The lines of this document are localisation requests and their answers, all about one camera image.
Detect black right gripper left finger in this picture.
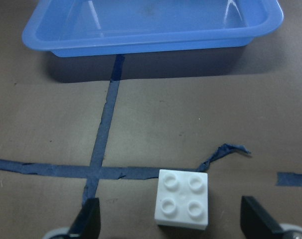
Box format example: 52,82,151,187
67,198,101,239

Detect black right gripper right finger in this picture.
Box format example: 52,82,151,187
240,196,284,239

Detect white block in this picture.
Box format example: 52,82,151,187
154,169,208,231

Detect blue plastic tray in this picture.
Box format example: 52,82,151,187
22,0,284,57

